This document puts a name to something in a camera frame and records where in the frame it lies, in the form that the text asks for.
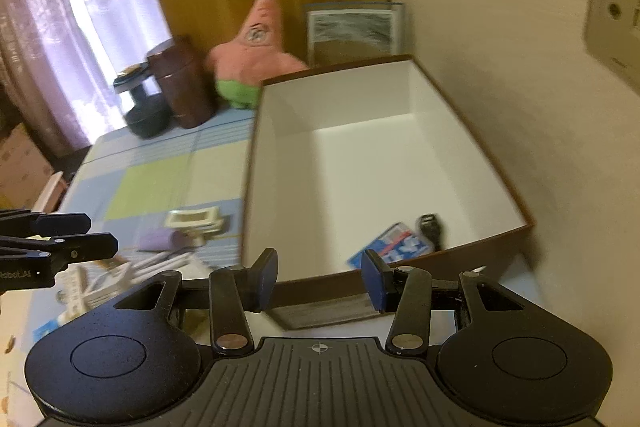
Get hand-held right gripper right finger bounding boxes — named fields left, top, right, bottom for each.
left=361, top=249, right=526, bottom=354

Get white power strip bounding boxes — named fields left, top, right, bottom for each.
left=56, top=263, right=132, bottom=314

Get black car key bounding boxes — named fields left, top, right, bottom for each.
left=416, top=213, right=447, bottom=253

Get framed grey picture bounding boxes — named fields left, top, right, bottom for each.
left=305, top=2, right=407, bottom=68

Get white wall socket plate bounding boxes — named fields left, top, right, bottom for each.
left=585, top=0, right=640, bottom=82

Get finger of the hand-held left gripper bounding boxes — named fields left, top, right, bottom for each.
left=0, top=210, right=92, bottom=238
left=0, top=232, right=119, bottom=270

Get brown shipping carton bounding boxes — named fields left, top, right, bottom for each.
left=0, top=122, right=56, bottom=212

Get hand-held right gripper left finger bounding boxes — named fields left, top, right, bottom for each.
left=114, top=248, right=279, bottom=354

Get blue and white packet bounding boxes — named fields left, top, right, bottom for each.
left=347, top=222, right=436, bottom=270

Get white flat panel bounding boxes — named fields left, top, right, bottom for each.
left=32, top=172, right=68, bottom=214

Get brown box with white inside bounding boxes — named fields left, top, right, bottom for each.
left=241, top=55, right=537, bottom=333

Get purple cylinder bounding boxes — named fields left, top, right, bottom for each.
left=137, top=228, right=187, bottom=254

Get brown cylindrical container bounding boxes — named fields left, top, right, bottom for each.
left=147, top=36, right=218, bottom=129

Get pink lace curtain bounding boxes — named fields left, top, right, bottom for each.
left=0, top=0, right=173, bottom=158

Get checkered pastel tablecloth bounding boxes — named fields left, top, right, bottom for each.
left=0, top=109, right=543, bottom=408

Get black dumbbell-shaped lamp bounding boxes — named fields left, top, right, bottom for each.
left=113, top=63, right=171, bottom=139

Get pink starfish plush toy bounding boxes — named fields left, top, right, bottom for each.
left=206, top=0, right=310, bottom=110

